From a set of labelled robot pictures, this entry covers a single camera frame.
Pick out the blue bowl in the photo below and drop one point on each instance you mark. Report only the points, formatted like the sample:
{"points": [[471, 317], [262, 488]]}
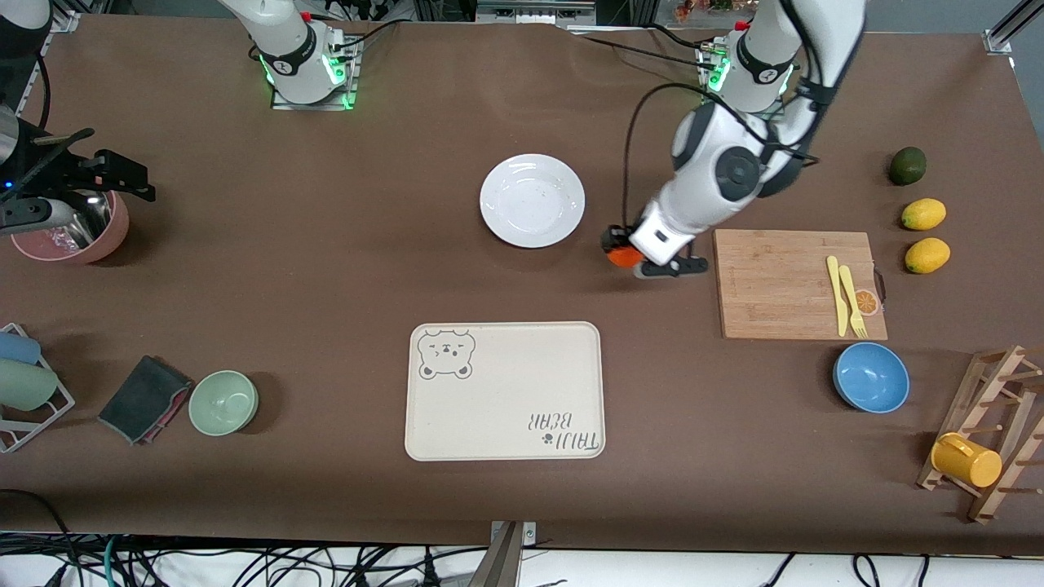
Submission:
{"points": [[871, 377]]}

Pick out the orange fruit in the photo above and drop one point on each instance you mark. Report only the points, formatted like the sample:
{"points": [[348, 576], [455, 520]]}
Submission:
{"points": [[625, 258]]}

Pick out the yellow mug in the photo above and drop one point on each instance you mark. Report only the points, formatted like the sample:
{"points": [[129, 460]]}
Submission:
{"points": [[966, 461]]}

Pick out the silver corner bracket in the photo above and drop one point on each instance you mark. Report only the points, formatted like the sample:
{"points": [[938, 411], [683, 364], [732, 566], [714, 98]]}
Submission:
{"points": [[64, 21], [1007, 33]]}

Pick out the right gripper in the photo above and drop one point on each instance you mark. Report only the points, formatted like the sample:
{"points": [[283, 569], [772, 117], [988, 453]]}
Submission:
{"points": [[50, 173]]}

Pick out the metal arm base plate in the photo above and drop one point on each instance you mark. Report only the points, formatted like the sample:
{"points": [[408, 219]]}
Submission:
{"points": [[314, 104], [706, 73]]}

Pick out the colourful toy pile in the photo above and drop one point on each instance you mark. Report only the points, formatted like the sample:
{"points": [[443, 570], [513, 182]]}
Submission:
{"points": [[701, 6]]}

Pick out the orange slice shaped tag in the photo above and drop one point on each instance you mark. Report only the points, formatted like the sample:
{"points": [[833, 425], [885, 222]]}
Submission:
{"points": [[868, 303]]}

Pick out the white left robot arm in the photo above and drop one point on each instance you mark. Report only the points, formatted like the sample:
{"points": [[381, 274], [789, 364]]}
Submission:
{"points": [[734, 171]]}

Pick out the pale green bowl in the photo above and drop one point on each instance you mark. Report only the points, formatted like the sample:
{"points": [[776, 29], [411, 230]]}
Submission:
{"points": [[223, 403]]}

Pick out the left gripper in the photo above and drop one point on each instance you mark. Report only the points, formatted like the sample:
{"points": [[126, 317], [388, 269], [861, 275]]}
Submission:
{"points": [[611, 239]]}

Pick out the brown table cover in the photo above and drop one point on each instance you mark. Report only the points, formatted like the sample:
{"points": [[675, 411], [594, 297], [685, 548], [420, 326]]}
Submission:
{"points": [[326, 269]]}

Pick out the green avocado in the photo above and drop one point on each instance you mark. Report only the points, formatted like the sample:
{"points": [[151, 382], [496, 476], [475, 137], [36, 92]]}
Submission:
{"points": [[908, 166]]}

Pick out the clear fake ice pieces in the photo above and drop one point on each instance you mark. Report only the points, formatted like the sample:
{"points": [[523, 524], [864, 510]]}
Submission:
{"points": [[53, 239]]}

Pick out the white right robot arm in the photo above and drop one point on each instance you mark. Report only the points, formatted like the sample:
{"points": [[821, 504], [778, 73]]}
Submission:
{"points": [[289, 57]]}

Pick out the wooden peg rack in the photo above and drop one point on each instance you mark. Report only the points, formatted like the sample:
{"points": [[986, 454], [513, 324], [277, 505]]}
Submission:
{"points": [[991, 383]]}

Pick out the cream bear print tray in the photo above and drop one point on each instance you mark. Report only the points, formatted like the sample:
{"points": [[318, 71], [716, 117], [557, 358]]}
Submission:
{"points": [[506, 391]]}

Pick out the blue cup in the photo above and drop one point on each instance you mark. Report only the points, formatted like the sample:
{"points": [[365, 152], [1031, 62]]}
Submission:
{"points": [[16, 348]]}

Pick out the pink bowl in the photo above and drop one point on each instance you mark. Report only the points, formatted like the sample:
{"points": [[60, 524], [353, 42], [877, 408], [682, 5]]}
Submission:
{"points": [[116, 232]]}

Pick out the pale green cup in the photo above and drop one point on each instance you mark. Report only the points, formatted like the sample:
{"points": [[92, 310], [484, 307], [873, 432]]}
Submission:
{"points": [[24, 385]]}

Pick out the metal scoop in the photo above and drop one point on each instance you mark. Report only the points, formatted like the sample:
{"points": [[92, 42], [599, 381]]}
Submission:
{"points": [[94, 224]]}

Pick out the wooden cutting board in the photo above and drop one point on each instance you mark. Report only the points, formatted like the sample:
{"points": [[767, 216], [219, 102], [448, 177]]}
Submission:
{"points": [[775, 293]]}

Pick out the dark grey folded cloth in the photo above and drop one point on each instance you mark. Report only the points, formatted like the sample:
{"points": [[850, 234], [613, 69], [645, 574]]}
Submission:
{"points": [[139, 399]]}

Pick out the yellow plastic knife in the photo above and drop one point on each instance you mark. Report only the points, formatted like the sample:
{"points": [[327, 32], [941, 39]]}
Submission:
{"points": [[838, 302]]}

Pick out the yellow plastic fork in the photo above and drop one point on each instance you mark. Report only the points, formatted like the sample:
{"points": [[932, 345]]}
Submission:
{"points": [[851, 289]]}

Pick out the white round plate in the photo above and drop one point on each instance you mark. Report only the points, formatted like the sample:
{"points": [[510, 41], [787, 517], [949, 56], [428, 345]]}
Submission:
{"points": [[532, 200]]}

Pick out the yellow lemon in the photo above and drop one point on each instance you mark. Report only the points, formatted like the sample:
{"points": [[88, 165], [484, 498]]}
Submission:
{"points": [[927, 255], [923, 214]]}

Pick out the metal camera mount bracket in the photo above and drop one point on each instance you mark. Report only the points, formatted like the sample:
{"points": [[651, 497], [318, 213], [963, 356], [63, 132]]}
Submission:
{"points": [[510, 546]]}

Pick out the silver aluminium frame rail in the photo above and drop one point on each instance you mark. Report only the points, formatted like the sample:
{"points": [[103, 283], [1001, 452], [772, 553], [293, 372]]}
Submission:
{"points": [[534, 10]]}

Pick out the pink folded cloth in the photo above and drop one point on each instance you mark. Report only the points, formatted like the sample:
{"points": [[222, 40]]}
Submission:
{"points": [[178, 408]]}

